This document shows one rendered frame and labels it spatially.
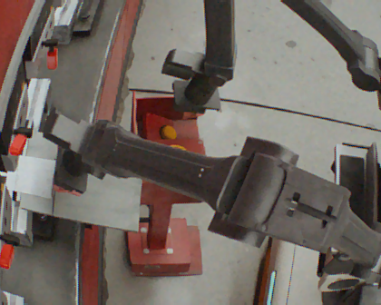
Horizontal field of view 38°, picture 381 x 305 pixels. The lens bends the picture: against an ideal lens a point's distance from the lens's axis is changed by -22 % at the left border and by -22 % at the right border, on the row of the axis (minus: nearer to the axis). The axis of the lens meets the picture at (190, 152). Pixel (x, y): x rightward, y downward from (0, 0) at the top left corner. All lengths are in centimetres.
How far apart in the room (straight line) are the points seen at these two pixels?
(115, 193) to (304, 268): 92
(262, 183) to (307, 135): 187
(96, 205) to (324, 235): 65
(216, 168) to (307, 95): 192
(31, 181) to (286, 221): 70
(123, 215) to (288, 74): 157
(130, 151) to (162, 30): 186
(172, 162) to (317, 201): 22
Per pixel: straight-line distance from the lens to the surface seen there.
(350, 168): 130
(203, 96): 143
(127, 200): 123
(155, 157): 83
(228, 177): 71
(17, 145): 94
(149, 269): 217
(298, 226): 66
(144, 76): 257
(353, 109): 270
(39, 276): 132
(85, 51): 157
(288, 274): 199
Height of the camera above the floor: 213
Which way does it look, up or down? 62 degrees down
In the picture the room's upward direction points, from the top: 11 degrees clockwise
